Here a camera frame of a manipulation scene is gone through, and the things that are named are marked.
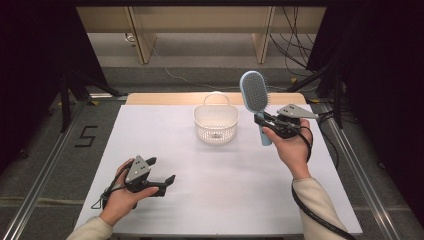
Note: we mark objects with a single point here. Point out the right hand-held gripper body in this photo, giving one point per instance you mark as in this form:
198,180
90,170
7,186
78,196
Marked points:
293,111

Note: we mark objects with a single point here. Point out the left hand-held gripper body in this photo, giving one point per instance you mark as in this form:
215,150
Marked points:
137,170

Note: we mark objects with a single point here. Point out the light blue hairbrush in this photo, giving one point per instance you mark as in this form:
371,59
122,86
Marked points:
255,88

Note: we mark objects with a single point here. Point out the white plastic basket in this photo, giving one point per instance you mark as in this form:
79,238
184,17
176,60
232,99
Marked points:
216,125

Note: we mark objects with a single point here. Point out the person's left hand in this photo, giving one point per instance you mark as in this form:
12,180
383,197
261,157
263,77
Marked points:
119,200

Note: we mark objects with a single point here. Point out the person's right hand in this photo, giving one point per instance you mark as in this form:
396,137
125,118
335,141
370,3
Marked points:
293,153

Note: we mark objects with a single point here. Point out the yellow tape piece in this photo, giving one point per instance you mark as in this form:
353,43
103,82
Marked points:
93,103
293,80

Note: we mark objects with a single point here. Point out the white table sheet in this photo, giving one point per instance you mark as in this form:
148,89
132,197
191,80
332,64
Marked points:
166,133

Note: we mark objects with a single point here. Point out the black tripod stand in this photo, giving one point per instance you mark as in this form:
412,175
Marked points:
338,96
65,100

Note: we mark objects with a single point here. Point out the wooden table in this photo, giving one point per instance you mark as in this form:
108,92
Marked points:
160,99

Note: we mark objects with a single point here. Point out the black curtain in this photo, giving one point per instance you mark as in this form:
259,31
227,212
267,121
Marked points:
30,66
383,83

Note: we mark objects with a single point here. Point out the beige wooden desk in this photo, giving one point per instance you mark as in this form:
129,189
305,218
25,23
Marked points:
200,18

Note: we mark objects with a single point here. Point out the aluminium floor rail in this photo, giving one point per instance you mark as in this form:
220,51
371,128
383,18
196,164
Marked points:
43,173
363,173

